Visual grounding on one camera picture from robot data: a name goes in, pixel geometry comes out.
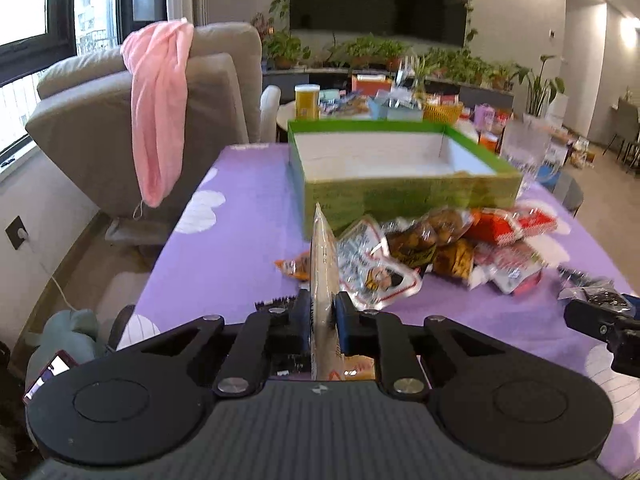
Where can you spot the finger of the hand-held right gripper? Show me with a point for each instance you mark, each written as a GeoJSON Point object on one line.
{"type": "Point", "coordinates": [633, 306]}
{"type": "Point", "coordinates": [595, 324]}

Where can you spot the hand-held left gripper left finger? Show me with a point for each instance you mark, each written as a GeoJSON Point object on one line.
{"type": "Point", "coordinates": [301, 321]}

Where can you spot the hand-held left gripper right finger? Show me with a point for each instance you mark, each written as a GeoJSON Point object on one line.
{"type": "Point", "coordinates": [343, 321]}

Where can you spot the clear beige snack packet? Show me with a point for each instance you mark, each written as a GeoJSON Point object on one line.
{"type": "Point", "coordinates": [322, 255]}

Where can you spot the green cardboard box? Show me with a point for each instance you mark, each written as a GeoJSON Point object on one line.
{"type": "Point", "coordinates": [380, 195]}

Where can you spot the small orange snack packet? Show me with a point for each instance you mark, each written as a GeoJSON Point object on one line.
{"type": "Point", "coordinates": [295, 266]}

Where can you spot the white red-edged cartoon snack packet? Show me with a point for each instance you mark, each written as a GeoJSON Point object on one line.
{"type": "Point", "coordinates": [370, 265]}

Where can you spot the yellow black snack packet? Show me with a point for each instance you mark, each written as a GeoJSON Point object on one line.
{"type": "Point", "coordinates": [415, 259]}

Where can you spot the red white snack packet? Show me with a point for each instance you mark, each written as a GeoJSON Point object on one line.
{"type": "Point", "coordinates": [510, 267]}

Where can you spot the purple printed tablecloth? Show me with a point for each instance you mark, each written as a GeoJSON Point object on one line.
{"type": "Point", "coordinates": [235, 240]}

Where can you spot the clear packet of brown nuts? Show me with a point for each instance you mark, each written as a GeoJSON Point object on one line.
{"type": "Point", "coordinates": [430, 230]}

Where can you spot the orange brown snack packet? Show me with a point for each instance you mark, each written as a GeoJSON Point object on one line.
{"type": "Point", "coordinates": [454, 259]}

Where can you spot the grey round stool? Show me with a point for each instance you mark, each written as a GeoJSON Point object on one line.
{"type": "Point", "coordinates": [567, 194]}

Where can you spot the dining chair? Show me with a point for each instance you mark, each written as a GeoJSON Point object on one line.
{"type": "Point", "coordinates": [625, 130]}

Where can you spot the clear plastic cup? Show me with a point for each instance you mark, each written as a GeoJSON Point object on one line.
{"type": "Point", "coordinates": [525, 155]}

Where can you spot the round white coffee table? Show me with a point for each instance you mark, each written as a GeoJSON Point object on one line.
{"type": "Point", "coordinates": [284, 112]}

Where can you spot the white chair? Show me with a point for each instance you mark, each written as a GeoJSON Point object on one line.
{"type": "Point", "coordinates": [270, 112]}

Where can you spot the blue tray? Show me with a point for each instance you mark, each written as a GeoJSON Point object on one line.
{"type": "Point", "coordinates": [395, 112]}

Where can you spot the pile of colourful packets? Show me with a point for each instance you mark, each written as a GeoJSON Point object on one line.
{"type": "Point", "coordinates": [345, 105]}

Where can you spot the yellow canister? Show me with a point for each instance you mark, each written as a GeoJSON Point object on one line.
{"type": "Point", "coordinates": [306, 102]}

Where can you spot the orange woven basket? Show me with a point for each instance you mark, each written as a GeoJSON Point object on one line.
{"type": "Point", "coordinates": [442, 112]}

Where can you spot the pink box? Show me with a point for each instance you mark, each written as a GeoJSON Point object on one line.
{"type": "Point", "coordinates": [484, 119]}

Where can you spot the teal plush toy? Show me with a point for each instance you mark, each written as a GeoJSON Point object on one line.
{"type": "Point", "coordinates": [67, 332]}

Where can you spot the orange tissue box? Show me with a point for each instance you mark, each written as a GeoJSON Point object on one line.
{"type": "Point", "coordinates": [371, 85]}

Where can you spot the tall broad-leaf potted plant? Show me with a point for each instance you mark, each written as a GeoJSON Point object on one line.
{"type": "Point", "coordinates": [540, 85]}

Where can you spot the dark television cabinet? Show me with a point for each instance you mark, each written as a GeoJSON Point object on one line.
{"type": "Point", "coordinates": [320, 79]}

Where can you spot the pink cloth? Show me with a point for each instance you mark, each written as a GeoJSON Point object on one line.
{"type": "Point", "coordinates": [160, 110]}

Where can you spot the smartphone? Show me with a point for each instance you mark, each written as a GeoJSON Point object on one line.
{"type": "Point", "coordinates": [47, 375]}

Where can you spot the small green potted plant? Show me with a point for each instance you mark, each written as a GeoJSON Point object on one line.
{"type": "Point", "coordinates": [286, 50]}

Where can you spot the row of green potted plants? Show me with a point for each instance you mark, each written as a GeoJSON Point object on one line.
{"type": "Point", "coordinates": [370, 50]}

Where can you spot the beige recliner armchair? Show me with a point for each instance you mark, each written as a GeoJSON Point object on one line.
{"type": "Point", "coordinates": [100, 125]}

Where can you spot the row of leafy potted plants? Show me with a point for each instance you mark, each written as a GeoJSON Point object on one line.
{"type": "Point", "coordinates": [465, 67]}

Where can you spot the red flower plant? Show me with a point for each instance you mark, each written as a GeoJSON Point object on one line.
{"type": "Point", "coordinates": [260, 25]}

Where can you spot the black framed window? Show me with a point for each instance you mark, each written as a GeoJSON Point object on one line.
{"type": "Point", "coordinates": [60, 35]}

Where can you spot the black wall socket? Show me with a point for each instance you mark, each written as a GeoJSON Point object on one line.
{"type": "Point", "coordinates": [17, 233]}

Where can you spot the wall television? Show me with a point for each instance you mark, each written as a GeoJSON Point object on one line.
{"type": "Point", "coordinates": [380, 0]}

